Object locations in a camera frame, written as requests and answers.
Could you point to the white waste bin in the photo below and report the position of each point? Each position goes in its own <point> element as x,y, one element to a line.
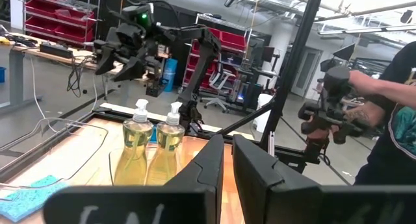
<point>262,112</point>

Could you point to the grey door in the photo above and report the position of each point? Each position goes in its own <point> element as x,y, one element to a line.
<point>305,73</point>

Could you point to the red bin shelf rack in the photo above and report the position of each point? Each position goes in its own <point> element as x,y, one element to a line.
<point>58,17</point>

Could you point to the white office chair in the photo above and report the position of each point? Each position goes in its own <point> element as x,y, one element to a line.
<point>217,84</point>

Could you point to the ceiling light strip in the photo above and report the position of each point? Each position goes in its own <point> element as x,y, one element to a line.
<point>367,30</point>

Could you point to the black power strip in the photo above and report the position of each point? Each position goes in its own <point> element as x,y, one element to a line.
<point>55,50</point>

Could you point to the black studio light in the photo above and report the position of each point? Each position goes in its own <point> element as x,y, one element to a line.
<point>345,52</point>

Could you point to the black aluminium table frame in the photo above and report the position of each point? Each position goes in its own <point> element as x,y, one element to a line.
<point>292,65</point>

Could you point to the blue water jug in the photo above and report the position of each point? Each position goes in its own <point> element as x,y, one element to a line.
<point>169,74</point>

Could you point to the clear yellow soap pump bottle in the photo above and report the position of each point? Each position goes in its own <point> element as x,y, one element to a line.
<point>135,159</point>
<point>167,159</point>

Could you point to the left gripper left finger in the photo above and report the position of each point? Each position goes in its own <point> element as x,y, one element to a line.
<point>195,191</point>

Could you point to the person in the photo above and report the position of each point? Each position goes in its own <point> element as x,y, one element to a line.
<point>390,159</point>

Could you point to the blue crate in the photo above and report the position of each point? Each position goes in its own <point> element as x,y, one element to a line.
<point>1,74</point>

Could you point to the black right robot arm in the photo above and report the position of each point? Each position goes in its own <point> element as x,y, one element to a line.
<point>200,71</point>

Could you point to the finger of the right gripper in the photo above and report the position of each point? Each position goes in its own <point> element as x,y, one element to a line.
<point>131,68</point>
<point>105,56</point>

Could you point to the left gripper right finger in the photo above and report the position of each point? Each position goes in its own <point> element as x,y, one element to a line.
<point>260,185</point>

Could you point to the orange silicone mat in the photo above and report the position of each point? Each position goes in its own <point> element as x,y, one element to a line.
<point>228,185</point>

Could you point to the wooden workbench top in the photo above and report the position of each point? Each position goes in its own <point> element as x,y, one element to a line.
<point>31,50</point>

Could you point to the clear plastic bin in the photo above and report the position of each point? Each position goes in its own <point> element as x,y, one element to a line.
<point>65,152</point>
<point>186,156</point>

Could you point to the grey desk leg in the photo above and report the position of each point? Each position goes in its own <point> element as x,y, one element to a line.
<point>16,78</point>

